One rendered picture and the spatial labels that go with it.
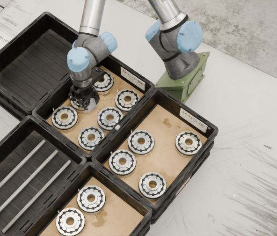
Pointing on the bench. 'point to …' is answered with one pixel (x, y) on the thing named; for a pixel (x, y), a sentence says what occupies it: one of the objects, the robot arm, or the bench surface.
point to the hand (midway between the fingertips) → (90, 102)
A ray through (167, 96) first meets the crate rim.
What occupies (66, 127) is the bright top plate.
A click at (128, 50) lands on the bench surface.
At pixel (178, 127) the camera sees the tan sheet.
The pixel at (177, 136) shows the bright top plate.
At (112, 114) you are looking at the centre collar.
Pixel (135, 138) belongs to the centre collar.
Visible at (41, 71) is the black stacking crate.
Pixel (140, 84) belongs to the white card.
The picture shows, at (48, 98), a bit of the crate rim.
